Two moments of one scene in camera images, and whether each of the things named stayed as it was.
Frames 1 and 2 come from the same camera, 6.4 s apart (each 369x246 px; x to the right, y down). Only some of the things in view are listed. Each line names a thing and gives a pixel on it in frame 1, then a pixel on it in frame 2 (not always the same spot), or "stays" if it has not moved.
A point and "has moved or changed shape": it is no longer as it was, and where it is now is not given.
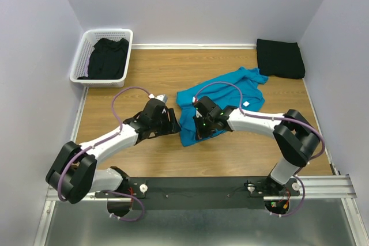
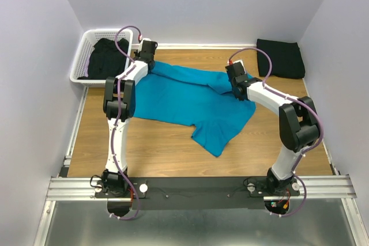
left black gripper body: (159, 126) to (136, 54)
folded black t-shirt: (280, 59) stays
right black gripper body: (203, 127) to (237, 97)
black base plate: (200, 193) stays
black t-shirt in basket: (108, 59) stays
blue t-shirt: (239, 89) has moved or changed shape
